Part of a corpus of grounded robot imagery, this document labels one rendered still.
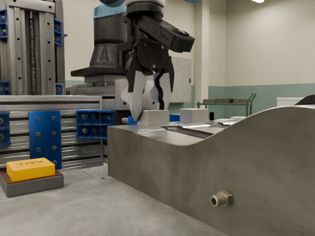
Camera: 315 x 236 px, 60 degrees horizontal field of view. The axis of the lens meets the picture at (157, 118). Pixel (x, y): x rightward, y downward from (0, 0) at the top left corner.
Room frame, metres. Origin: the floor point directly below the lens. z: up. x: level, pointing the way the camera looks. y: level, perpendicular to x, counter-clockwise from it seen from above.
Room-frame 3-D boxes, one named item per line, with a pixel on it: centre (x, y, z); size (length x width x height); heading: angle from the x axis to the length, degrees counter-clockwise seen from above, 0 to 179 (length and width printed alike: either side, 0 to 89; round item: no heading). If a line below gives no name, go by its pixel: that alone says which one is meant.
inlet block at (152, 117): (0.55, 0.04, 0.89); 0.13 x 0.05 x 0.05; 37
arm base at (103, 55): (1.00, 0.17, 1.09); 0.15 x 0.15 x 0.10
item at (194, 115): (0.62, -0.05, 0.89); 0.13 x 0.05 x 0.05; 37
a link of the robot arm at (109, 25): (1.00, 0.17, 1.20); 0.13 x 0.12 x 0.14; 151
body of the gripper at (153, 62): (0.54, 0.03, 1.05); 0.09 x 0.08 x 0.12; 37
